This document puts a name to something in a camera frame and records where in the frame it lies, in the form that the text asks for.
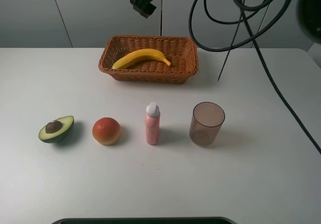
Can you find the yellow banana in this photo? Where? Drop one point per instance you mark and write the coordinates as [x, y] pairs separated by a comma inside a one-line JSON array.
[[139, 56]]

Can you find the halved avocado with pit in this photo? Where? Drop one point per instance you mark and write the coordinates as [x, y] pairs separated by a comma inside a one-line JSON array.
[[55, 131]]

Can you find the translucent brown plastic cup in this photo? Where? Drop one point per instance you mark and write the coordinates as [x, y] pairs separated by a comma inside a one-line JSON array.
[[207, 119]]

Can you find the pink bottle white cap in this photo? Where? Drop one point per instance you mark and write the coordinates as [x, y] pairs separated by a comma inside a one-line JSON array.
[[152, 120]]

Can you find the red orange tomato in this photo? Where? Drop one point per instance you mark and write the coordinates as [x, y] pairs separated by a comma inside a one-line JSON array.
[[106, 131]]

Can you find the brown wicker basket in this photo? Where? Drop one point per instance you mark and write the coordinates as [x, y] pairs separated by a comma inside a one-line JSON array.
[[181, 52]]

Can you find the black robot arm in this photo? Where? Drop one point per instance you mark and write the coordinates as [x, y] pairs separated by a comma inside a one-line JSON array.
[[308, 16]]

